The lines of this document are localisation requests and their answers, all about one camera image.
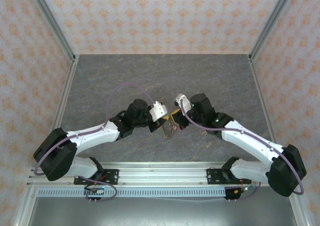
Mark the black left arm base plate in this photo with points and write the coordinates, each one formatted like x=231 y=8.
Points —
x=111 y=176

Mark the aluminium mounting rail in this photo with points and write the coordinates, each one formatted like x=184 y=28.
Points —
x=162 y=173

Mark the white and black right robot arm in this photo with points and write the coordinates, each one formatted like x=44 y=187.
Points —
x=250 y=138

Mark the key with red tag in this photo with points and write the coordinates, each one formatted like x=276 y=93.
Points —
x=176 y=127

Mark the aluminium frame post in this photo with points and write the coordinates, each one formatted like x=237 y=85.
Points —
x=271 y=23
x=52 y=23

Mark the aluminium table side rail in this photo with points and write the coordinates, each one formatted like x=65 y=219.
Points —
x=63 y=98
x=265 y=98

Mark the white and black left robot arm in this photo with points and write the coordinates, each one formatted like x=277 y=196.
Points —
x=95 y=136

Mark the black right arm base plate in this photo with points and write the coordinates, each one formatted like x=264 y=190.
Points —
x=213 y=176

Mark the grey metal sheet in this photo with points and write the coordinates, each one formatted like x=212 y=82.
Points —
x=160 y=212

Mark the small controller circuit board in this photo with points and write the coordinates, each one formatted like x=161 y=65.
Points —
x=237 y=192
x=96 y=191

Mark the loop of metal split keyrings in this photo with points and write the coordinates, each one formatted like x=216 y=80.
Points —
x=168 y=129

